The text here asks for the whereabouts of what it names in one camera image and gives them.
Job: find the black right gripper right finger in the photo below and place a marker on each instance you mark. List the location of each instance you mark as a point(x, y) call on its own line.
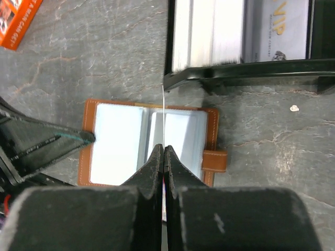
point(232, 218)

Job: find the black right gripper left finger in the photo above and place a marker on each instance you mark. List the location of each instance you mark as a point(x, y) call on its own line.
point(125, 217)

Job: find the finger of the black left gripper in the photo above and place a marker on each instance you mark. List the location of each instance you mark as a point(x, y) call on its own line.
point(29, 146)

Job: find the tan leather card holder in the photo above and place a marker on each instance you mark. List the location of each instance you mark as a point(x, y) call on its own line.
point(126, 133)

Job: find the thin white card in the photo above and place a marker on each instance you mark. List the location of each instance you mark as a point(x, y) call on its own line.
point(163, 115)

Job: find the black card box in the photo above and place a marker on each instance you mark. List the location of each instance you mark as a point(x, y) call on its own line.
point(323, 68)

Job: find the silver VIP card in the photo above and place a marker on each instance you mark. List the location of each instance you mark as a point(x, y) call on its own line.
point(275, 31)

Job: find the stack of white cards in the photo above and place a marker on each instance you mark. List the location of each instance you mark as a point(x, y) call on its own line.
point(207, 33)

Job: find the orange product box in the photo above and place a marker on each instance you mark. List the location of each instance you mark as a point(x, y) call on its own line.
point(16, 17)

